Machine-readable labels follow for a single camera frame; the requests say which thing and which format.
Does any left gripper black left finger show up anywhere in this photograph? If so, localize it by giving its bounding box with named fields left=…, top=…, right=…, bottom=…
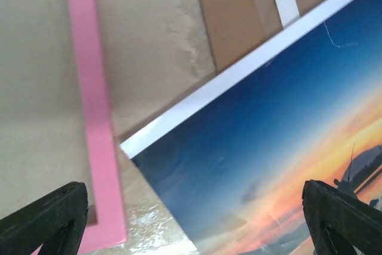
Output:
left=1, top=182, right=88, bottom=254

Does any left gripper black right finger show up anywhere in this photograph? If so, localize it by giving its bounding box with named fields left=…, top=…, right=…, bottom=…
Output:
left=302, top=180, right=381, bottom=254

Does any pink picture frame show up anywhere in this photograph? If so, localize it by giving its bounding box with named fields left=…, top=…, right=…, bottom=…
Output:
left=67, top=0, right=128, bottom=253

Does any sunset beach photo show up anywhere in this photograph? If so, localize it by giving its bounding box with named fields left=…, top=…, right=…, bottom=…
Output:
left=121, top=0, right=381, bottom=254

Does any brown frame backing board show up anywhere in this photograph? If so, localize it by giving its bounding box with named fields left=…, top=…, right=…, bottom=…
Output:
left=199, top=0, right=324, bottom=72

